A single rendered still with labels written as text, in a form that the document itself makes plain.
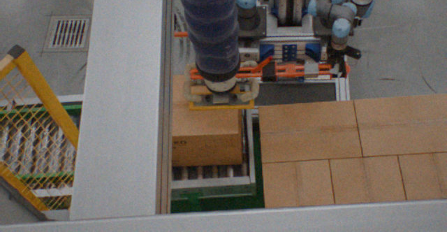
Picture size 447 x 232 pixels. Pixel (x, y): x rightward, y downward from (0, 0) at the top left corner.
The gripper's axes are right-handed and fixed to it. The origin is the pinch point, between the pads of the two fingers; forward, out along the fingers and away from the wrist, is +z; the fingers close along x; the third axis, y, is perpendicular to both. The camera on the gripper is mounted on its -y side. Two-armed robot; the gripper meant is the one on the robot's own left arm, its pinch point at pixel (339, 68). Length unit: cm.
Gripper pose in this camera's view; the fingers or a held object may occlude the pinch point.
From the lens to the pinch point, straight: 292.8
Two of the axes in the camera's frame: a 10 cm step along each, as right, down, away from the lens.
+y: -10.0, 0.1, 0.9
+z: 0.8, 5.1, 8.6
